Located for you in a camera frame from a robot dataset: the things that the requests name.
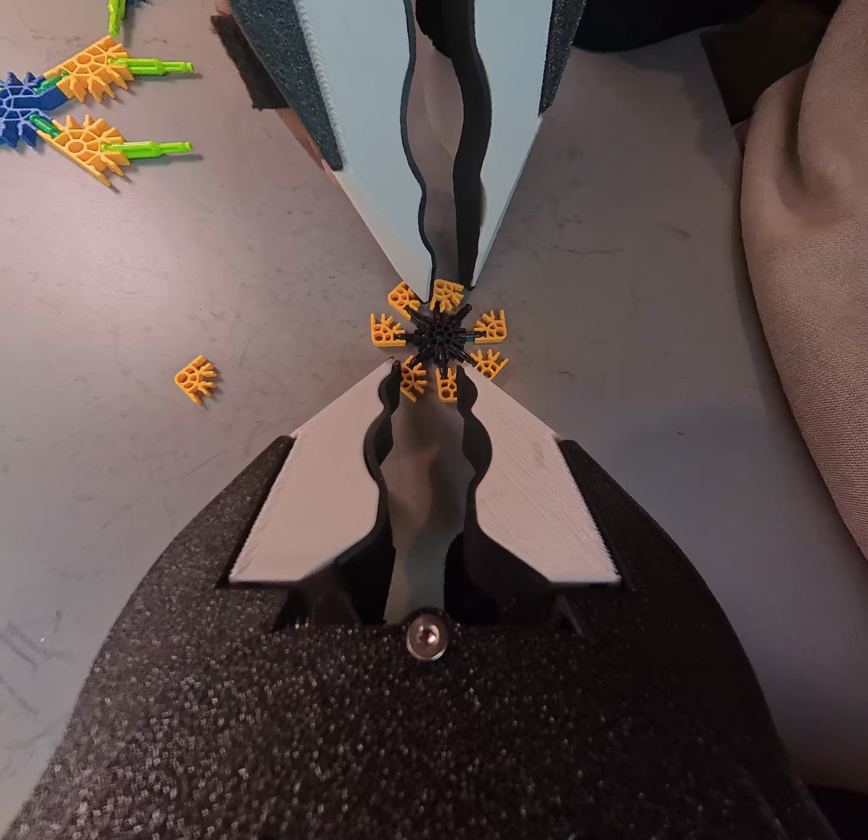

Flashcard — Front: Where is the blue yellow green toy assembly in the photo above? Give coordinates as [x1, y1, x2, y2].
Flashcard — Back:
[0, 0, 212, 187]

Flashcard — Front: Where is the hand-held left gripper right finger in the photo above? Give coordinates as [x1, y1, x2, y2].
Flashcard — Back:
[454, 363, 623, 590]

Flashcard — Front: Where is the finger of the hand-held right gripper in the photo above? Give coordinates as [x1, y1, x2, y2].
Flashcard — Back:
[287, 0, 438, 303]
[451, 0, 559, 291]

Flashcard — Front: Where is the beige sweatshirt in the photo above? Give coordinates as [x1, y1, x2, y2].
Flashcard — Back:
[736, 0, 868, 563]

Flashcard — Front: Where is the black snowflake connector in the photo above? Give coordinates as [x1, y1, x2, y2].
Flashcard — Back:
[400, 303, 479, 373]

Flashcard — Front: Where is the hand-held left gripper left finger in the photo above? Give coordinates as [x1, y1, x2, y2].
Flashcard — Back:
[228, 359, 403, 588]

